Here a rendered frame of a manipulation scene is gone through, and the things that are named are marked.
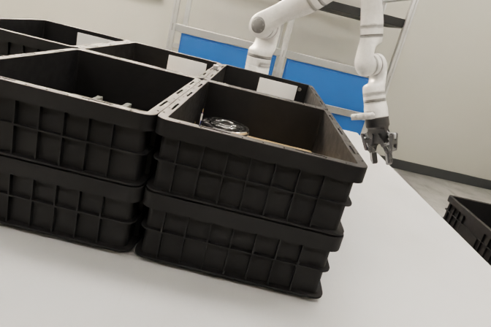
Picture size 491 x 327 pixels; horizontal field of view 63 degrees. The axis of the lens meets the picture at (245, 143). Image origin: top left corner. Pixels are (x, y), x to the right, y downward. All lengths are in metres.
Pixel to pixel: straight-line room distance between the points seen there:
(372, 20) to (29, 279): 1.12
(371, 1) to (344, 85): 1.89
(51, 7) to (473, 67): 4.02
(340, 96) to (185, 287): 2.70
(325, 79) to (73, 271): 2.71
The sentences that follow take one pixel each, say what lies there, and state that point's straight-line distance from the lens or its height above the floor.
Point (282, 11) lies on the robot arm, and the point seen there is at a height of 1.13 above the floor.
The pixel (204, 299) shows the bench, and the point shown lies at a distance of 0.61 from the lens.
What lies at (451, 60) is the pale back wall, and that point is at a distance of 4.42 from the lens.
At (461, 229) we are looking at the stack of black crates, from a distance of 1.80.
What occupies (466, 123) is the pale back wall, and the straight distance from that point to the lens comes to 4.63.
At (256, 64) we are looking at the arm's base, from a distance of 1.50.
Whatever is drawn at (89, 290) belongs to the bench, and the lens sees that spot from 0.60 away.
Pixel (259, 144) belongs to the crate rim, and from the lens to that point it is 0.54.
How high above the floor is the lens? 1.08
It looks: 17 degrees down
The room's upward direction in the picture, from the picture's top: 14 degrees clockwise
